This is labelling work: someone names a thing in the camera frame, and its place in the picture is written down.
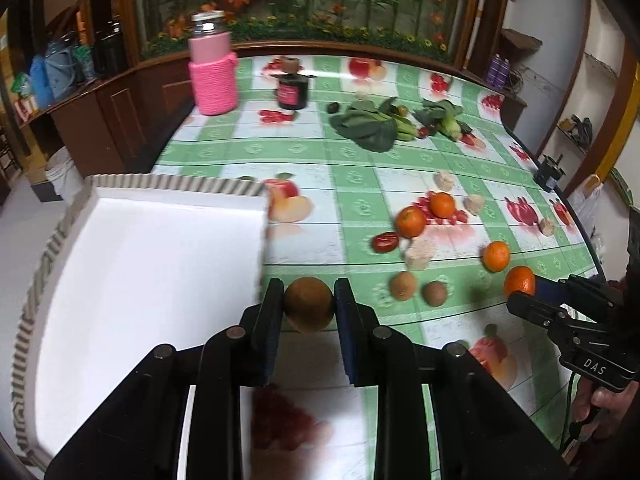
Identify brown round fruit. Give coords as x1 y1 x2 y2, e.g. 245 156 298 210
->
284 276 334 334

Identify brown longan fruit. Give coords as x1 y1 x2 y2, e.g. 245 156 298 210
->
422 281 448 307
388 271 418 301

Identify large orange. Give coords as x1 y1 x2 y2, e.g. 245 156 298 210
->
482 240 511 273

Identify person right hand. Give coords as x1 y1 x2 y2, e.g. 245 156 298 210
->
572 377 639 441

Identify beige cake piece right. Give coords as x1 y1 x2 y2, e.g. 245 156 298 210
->
538 217 555 237

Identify red jujube date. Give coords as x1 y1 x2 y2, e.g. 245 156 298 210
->
370 232 399 254

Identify orange with stem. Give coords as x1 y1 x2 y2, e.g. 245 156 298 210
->
395 206 426 240

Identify beige cake piece middle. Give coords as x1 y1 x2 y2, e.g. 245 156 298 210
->
463 194 485 216

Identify black device at table edge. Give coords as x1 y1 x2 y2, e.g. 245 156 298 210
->
534 154 565 192

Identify orange on printed grapes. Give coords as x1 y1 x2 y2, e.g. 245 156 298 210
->
428 192 457 219

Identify striped white cardboard box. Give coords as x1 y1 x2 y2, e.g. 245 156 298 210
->
11 174 268 468

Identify beige cake piece upper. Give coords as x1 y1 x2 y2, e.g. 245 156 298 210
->
434 170 456 192

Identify green bananas bunch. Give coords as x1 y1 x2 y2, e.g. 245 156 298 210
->
394 116 418 142

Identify dark green leafy vegetable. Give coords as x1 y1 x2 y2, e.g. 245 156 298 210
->
329 98 398 153

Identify bok choy vegetable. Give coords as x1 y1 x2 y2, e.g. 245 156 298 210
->
412 100 472 142

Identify purple bottles on shelf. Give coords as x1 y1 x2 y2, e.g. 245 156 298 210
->
485 54 510 90

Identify wooden cabinet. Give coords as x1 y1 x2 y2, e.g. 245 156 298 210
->
21 52 194 177

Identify pink knitted sleeve bottle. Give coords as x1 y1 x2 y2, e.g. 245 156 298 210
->
189 10 239 116

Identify white plastic bucket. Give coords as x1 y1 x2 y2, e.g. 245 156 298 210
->
44 146 84 204

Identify grey blue kettle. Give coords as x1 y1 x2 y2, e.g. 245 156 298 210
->
44 39 84 102

